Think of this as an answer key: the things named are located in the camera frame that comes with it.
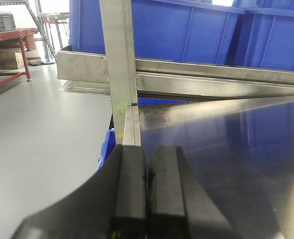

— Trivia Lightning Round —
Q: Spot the blue plastic bin right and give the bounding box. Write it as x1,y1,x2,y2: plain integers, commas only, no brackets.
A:
228,0,294,71

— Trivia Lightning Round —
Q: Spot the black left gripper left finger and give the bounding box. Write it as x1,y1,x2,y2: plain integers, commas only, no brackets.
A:
12,145,146,239

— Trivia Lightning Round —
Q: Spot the cardboard box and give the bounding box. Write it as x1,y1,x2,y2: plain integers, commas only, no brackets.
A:
0,52,24,70

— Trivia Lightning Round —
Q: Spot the blue plastic bin left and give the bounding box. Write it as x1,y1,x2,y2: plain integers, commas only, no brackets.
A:
69,0,245,65

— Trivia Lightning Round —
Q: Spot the stainless steel shelf rack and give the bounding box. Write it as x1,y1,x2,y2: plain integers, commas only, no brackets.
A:
57,0,294,239

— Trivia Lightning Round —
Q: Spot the blue bin lower shelf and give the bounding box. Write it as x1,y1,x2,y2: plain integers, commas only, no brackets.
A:
97,128,116,170

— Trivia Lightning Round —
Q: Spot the blue plastic bin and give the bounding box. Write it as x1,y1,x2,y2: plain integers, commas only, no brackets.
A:
228,0,294,71
69,0,245,65

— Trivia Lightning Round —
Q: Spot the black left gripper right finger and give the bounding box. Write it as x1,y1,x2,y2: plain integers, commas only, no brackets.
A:
148,146,241,239

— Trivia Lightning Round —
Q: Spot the red conveyor table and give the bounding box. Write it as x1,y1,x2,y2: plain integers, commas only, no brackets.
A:
0,28,37,88

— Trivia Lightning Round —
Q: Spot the grey plastic crate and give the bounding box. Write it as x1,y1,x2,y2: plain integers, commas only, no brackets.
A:
0,13,16,31

